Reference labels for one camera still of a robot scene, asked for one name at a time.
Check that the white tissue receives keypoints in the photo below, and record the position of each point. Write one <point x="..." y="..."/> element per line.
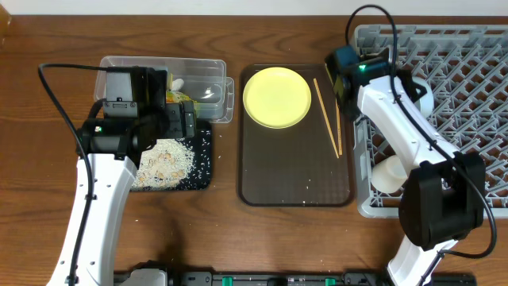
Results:
<point x="177" y="84"/>

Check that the white green cup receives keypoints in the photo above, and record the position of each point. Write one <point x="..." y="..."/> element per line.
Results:
<point x="389" y="175"/>

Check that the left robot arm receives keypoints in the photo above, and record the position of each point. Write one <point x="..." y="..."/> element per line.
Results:
<point x="109" y="151"/>

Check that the clear plastic bin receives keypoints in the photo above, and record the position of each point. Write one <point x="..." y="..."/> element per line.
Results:
<point x="205" y="81"/>

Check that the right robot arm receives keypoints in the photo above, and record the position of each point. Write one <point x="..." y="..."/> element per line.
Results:
<point x="443" y="210"/>

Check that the light blue bowl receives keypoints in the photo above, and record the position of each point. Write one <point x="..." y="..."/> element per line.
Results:
<point x="426" y="103"/>

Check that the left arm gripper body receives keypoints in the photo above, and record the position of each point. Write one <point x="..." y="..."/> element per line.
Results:
<point x="189" y="119"/>

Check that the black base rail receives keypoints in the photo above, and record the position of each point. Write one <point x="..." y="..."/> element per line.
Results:
<point x="153" y="273"/>

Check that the grey dishwasher rack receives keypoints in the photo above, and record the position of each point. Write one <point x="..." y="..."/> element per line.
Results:
<point x="466" y="68"/>

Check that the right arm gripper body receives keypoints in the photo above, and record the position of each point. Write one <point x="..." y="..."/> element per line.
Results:
<point x="341" y="88"/>

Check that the black waste tray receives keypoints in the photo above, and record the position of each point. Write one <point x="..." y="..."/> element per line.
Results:
<point x="200" y="167"/>

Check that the dark brown serving tray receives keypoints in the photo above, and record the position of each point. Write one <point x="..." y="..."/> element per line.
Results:
<point x="297" y="166"/>

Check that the rice food waste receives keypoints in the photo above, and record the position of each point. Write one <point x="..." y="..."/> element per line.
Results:
<point x="166" y="165"/>

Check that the yellow plate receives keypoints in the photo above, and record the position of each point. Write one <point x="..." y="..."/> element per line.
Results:
<point x="277" y="97"/>

